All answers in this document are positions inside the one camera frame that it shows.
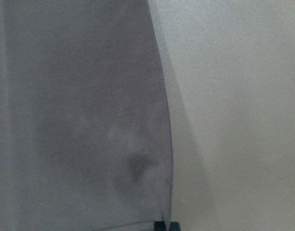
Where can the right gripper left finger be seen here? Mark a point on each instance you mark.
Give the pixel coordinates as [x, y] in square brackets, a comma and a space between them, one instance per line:
[159, 226]

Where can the dark brown t-shirt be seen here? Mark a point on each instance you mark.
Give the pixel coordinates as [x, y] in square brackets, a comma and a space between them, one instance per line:
[85, 140]

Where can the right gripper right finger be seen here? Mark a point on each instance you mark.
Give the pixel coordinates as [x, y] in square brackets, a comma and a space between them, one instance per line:
[174, 226]

